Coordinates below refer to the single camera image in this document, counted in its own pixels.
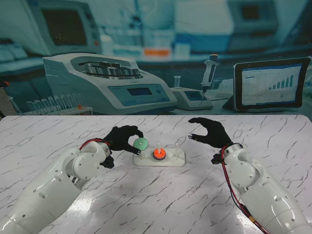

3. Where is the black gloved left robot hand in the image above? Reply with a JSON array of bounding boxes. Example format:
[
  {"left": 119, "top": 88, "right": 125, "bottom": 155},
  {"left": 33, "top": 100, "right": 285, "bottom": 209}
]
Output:
[{"left": 103, "top": 125, "right": 144, "bottom": 156}]

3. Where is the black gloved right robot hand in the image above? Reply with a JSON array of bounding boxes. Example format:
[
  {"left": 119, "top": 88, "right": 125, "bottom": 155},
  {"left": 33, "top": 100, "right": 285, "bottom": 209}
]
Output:
[{"left": 188, "top": 117, "right": 234, "bottom": 149}]

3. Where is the large green ring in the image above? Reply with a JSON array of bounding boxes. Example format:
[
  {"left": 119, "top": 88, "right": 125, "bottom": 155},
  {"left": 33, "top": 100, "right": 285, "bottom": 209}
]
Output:
[{"left": 133, "top": 137, "right": 149, "bottom": 150}]

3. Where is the white Hanoi tower base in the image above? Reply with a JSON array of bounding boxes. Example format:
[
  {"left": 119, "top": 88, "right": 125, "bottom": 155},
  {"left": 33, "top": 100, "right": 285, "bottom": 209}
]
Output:
[{"left": 133, "top": 142, "right": 186, "bottom": 168}]

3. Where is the printed laboratory backdrop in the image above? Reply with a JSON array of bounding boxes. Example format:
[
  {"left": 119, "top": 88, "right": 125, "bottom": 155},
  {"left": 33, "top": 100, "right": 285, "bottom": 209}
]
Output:
[{"left": 0, "top": 0, "right": 312, "bottom": 117}]

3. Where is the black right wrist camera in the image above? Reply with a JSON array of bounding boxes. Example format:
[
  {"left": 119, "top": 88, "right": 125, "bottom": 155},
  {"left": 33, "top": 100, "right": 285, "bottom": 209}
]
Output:
[{"left": 211, "top": 152, "right": 224, "bottom": 164}]

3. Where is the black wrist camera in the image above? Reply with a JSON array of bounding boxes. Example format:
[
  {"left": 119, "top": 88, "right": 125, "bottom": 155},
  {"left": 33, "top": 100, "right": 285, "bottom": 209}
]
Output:
[
  {"left": 99, "top": 156, "right": 115, "bottom": 169},
  {"left": 211, "top": 152, "right": 224, "bottom": 164}
]

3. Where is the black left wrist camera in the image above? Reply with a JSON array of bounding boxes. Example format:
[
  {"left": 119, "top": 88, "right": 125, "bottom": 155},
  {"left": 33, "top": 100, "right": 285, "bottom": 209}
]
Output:
[{"left": 99, "top": 156, "right": 115, "bottom": 169}]

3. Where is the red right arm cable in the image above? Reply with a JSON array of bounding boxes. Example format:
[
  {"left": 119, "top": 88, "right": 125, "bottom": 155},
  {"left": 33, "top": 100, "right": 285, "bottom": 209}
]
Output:
[{"left": 220, "top": 146, "right": 271, "bottom": 234}]

